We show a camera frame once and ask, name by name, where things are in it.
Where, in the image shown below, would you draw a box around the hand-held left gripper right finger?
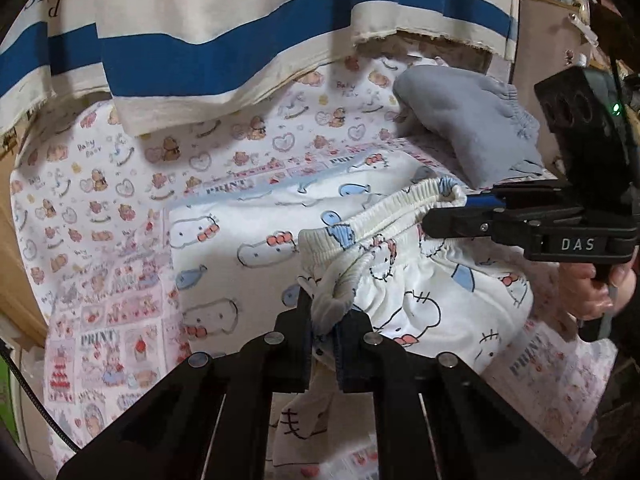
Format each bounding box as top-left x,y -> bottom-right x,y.
336,310 -> 583,480

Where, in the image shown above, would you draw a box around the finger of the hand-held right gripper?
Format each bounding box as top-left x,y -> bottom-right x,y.
465,179 -> 571,211
421,205 -> 538,252

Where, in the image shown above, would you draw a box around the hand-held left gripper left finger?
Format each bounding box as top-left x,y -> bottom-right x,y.
56,287 -> 313,480

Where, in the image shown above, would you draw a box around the white cat print pants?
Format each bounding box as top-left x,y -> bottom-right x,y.
167,150 -> 536,480

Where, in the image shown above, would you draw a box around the grey pants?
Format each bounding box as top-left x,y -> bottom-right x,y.
392,64 -> 558,188

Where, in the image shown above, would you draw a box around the person's right hand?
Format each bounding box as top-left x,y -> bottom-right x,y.
557,259 -> 633,323

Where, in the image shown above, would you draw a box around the wooden cabinet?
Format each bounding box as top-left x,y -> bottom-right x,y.
515,0 -> 640,181

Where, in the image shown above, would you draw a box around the wooden glazed door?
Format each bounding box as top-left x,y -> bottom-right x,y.
0,130 -> 47,351

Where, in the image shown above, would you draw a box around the green storage box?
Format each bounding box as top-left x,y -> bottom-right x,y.
0,362 -> 15,433

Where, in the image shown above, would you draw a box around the striped hanging cloth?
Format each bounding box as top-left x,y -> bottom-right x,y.
0,0 -> 518,136

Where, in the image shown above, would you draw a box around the black cable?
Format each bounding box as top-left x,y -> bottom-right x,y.
0,345 -> 81,453

